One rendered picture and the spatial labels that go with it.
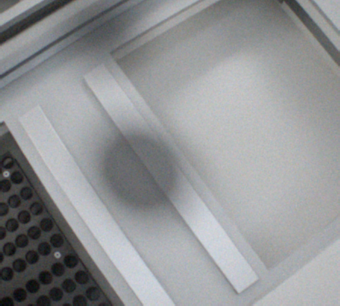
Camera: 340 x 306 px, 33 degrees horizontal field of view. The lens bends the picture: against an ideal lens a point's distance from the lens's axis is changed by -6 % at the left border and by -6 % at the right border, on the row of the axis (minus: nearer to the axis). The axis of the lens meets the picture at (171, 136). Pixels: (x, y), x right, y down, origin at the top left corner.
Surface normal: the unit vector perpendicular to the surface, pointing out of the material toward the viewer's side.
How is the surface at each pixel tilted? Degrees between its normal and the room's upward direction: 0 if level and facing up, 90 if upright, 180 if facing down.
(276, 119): 0
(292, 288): 0
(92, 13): 90
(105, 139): 0
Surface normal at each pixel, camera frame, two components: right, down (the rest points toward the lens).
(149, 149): 0.04, -0.29
